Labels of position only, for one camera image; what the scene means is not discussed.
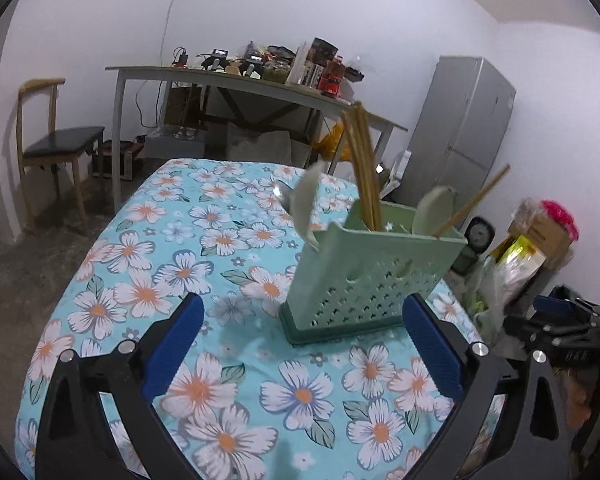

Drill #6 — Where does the white rice paddle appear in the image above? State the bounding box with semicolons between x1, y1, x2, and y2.
411;186;458;236

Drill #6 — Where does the dark crate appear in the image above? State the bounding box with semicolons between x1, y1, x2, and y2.
91;139;137;181

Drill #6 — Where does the yellow plastic bag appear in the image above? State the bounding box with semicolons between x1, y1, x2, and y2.
314;121;355;162

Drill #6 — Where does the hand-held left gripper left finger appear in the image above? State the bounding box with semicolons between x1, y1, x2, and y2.
36;292;206;480

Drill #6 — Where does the single bamboo chopstick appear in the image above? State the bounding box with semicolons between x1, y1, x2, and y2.
432;163;512;237

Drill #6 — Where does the red bottle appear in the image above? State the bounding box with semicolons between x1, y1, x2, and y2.
319;57;346;97

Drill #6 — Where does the blue floral blanket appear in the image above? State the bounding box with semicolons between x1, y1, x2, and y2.
14;158;506;480

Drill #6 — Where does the white plastic container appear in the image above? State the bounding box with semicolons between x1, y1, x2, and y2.
387;150;413;196

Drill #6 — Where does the small brown cardboard box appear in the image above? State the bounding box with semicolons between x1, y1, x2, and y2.
164;85;203;128

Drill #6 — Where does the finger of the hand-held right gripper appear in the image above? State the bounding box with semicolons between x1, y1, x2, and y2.
532;285;600;323
502;316;581;350

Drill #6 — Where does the grey desk wooden top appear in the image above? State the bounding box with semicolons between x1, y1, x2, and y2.
105;64;410;213

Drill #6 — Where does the pile of bamboo chopsticks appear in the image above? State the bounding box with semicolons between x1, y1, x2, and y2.
341;101;383;233

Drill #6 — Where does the pale green soup ladle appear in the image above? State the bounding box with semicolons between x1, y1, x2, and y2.
289;162;326;248

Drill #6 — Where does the silver refrigerator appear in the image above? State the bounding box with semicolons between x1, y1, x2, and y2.
397;56;517;221

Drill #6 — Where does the green utensil holder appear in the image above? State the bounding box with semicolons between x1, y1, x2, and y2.
279;201;468;347

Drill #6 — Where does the white sack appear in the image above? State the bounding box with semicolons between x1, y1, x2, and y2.
225;122;313;167

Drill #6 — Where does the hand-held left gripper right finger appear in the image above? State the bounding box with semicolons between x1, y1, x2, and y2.
402;292;571;480

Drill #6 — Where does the pink bundle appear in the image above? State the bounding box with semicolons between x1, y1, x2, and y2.
540;200;579;240

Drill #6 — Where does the metal spoon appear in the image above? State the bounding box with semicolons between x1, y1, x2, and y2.
275;180;301;211

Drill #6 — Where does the black rice cooker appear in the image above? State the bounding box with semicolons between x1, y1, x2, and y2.
452;216;497;276

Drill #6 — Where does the large open cardboard box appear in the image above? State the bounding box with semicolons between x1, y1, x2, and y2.
509;205;576;261

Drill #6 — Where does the clear bag of vegetables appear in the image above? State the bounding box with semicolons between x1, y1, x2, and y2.
462;255;512;346

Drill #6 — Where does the glass jar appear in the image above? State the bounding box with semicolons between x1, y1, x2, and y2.
262;59;293;84

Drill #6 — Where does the wooden chair black seat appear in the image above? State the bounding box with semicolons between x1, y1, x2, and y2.
16;77;106;235

